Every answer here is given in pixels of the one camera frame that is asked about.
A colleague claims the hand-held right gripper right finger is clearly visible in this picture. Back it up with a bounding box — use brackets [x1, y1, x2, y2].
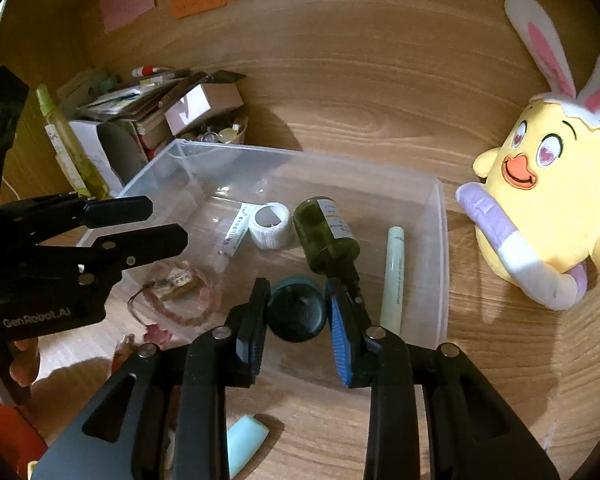
[326, 276, 564, 480]

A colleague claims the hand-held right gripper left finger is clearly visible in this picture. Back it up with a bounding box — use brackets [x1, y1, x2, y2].
[30, 276, 272, 480]

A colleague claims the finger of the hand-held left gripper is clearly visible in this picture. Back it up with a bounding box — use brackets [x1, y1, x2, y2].
[39, 223, 189, 287]
[0, 193, 154, 244]

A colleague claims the dark round teal-rimmed case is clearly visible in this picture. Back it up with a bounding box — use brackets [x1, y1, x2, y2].
[267, 275, 329, 344]

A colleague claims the tan eraser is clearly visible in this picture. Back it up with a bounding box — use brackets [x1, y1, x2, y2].
[152, 268, 202, 302]

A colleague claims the braided pink bracelet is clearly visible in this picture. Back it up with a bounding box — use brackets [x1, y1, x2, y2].
[127, 259, 224, 332]

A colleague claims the pale green tube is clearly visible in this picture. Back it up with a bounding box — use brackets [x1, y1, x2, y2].
[378, 225, 407, 337]

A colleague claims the white ointment tube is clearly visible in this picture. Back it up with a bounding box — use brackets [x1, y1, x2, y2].
[217, 202, 257, 274]

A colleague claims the white gauze tape roll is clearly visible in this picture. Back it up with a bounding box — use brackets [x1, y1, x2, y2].
[249, 202, 295, 250]

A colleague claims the dark green bottle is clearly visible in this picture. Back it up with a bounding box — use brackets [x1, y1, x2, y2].
[292, 196, 364, 307]

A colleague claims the clear plastic bin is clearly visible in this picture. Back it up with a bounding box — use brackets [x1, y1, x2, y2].
[74, 138, 451, 357]

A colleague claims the person's left hand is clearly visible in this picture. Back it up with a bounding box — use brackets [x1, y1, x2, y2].
[9, 337, 42, 389]

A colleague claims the white folded paper leaflet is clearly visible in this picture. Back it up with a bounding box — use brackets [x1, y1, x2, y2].
[68, 119, 149, 197]

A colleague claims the green spray bottle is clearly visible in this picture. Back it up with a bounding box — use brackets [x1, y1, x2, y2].
[35, 84, 107, 199]

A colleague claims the pink soft trinket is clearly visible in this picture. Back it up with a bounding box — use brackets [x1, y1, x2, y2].
[111, 324, 172, 367]

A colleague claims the light blue tube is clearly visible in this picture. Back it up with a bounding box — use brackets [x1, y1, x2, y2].
[227, 414, 271, 479]

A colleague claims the stack of booklets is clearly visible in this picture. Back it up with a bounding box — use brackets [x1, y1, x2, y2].
[76, 71, 201, 122]

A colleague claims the red object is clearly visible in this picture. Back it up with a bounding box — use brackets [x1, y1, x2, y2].
[0, 369, 48, 463]

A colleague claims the white bowl of trinkets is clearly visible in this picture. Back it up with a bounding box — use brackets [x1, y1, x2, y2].
[179, 114, 249, 147]

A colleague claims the small white cardboard box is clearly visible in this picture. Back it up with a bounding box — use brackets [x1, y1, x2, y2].
[163, 81, 246, 136]

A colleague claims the red and white marker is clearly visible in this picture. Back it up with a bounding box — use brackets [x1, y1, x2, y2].
[131, 65, 174, 79]

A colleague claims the yellow chick plush toy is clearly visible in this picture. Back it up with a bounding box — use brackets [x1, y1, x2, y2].
[454, 0, 600, 311]

